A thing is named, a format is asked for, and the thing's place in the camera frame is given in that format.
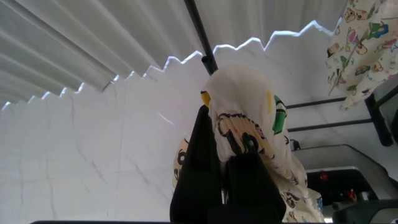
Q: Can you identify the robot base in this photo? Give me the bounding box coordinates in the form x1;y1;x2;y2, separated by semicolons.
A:
292;143;398;224

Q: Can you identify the white curtain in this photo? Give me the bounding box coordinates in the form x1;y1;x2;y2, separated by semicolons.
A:
0;0;349;110

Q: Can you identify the cream printed garment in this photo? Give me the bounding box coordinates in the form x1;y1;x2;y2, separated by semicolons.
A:
172;64;326;223

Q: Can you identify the cream printed shirt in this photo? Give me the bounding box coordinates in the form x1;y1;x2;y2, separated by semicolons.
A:
325;0;398;111

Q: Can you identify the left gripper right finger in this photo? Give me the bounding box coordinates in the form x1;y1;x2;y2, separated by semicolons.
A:
223;151;287;222

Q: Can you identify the black clothes rack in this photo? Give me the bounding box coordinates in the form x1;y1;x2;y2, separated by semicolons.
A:
183;0;398;147

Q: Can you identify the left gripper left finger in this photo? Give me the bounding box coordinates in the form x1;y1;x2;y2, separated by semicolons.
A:
169;105;223;222

